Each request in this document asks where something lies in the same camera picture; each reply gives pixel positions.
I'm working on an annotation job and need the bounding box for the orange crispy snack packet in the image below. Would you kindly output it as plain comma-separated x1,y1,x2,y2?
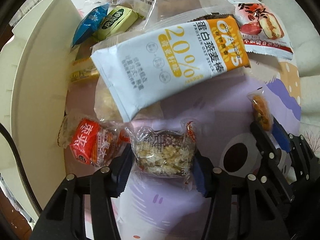
247,87,273,132

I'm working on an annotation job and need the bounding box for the red date snack packet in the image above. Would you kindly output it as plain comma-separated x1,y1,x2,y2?
69,118,130,167

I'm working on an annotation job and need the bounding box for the clear nut brittle packet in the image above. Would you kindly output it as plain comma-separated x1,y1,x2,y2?
125,119,197,191

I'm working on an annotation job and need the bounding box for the white oat protein bar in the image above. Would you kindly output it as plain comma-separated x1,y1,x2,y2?
91,16,249,122

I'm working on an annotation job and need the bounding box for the red white date cake packet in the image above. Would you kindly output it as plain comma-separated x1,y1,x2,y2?
233,2,293,60

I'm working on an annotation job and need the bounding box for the green candy packet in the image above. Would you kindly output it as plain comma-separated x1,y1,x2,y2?
93,6,138,41

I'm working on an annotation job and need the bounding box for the blue candy packet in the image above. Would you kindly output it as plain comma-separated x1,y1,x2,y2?
71,3,109,48

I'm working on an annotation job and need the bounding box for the cartoon printed play mat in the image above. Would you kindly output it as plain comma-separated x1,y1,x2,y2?
63,0,320,240

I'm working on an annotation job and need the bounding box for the clear cracker packet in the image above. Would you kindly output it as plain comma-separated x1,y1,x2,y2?
94,77,163,122

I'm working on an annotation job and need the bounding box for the yellow snack bar packet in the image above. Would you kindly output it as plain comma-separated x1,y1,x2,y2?
69,57,100,83

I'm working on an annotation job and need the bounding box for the white plastic storage bin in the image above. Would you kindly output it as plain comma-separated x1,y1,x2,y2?
1,0,81,220

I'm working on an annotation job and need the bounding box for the large clear cake packet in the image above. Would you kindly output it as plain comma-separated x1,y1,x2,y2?
126,0,235,30

